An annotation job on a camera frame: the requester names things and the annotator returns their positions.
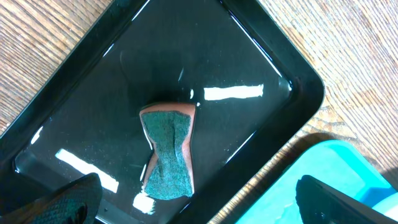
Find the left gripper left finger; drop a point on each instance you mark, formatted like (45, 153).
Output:
(77, 202)

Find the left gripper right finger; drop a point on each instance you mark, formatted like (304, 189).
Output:
(321, 204)

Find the red and green sponge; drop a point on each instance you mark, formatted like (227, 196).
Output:
(168, 128)

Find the white plate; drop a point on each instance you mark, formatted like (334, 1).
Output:
(387, 205)

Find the teal plastic serving tray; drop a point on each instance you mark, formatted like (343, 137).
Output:
(335, 163)

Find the black rectangular tray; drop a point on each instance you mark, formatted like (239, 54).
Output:
(252, 89)

